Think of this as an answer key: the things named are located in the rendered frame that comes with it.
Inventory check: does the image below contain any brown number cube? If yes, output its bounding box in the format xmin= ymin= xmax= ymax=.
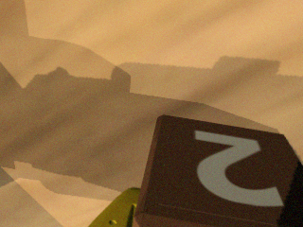
xmin=133 ymin=114 xmax=303 ymax=227

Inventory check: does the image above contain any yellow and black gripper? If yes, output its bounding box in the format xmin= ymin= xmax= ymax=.
xmin=88 ymin=187 xmax=140 ymax=227

